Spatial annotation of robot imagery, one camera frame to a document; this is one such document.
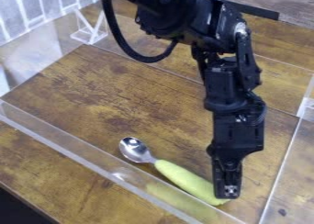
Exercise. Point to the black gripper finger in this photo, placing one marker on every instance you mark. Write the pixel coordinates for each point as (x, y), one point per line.
(227, 179)

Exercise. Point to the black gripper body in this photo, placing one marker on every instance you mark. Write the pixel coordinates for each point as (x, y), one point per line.
(238, 130)

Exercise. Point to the green handled metal spoon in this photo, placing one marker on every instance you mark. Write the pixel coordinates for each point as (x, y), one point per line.
(135, 151)

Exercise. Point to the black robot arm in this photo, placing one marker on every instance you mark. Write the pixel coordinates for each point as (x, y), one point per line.
(211, 27)

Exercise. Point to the clear acrylic right barrier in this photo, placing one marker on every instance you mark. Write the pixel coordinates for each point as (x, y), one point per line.
(290, 203)

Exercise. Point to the clear acrylic barrier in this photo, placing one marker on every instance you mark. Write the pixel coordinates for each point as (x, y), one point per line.
(162, 193)
(290, 203)

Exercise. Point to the clear acrylic front barrier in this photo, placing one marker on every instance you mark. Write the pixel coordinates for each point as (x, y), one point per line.
(162, 193)

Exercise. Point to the black wall strip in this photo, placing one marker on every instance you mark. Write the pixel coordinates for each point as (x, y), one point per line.
(256, 11)

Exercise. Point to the clear acrylic corner bracket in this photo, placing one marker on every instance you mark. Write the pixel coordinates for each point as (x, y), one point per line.
(90, 34)

